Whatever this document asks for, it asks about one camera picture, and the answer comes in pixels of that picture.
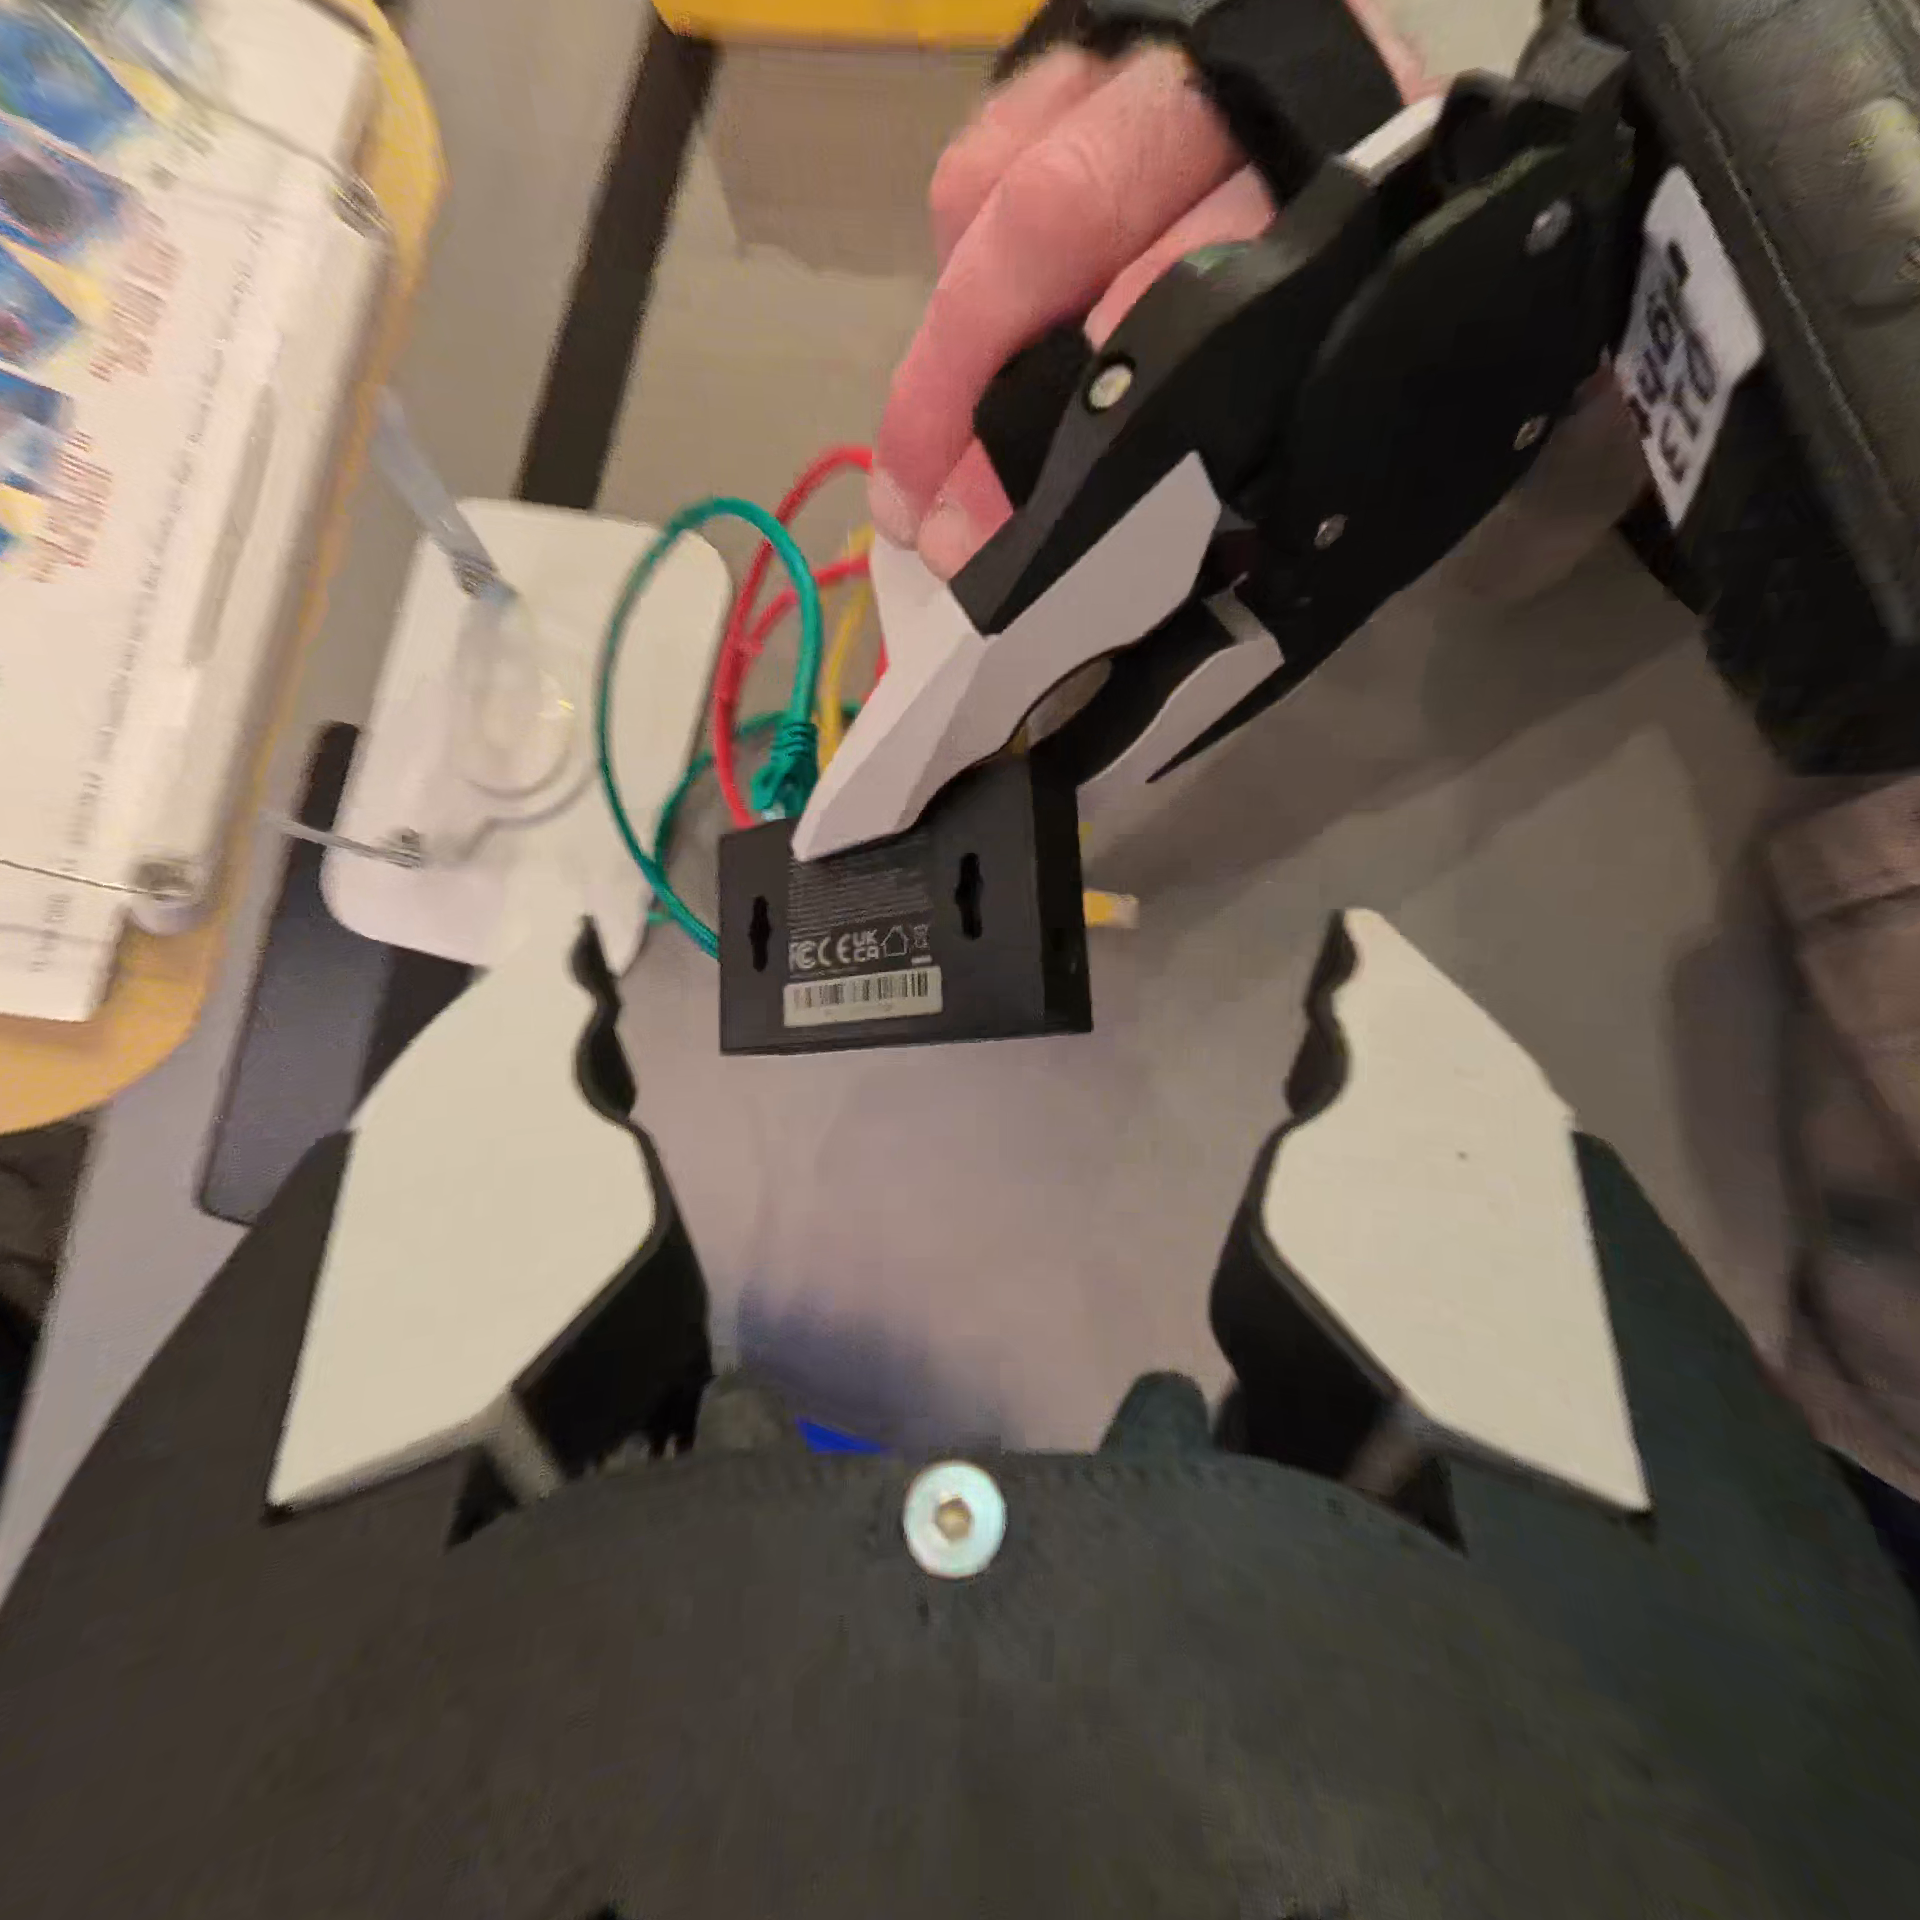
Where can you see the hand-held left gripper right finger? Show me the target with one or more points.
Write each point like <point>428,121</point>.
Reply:
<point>1454,1260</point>

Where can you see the acrylic sign holder with paper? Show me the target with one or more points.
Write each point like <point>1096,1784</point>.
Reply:
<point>90,1073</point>

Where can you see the person's right hand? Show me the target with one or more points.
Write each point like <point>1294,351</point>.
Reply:
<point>1034,225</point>

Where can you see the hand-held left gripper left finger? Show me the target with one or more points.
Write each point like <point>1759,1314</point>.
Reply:
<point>465,1260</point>

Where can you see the person's plaid shirt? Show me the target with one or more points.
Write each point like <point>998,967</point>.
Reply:
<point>1861,1050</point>

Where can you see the black network switch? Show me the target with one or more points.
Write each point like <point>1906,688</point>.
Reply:
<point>901,931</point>

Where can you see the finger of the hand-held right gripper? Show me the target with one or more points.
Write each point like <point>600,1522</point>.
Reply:
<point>1201,721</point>
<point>960,705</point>

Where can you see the blue plastic bin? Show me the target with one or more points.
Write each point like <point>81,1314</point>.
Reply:
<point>836,1436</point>

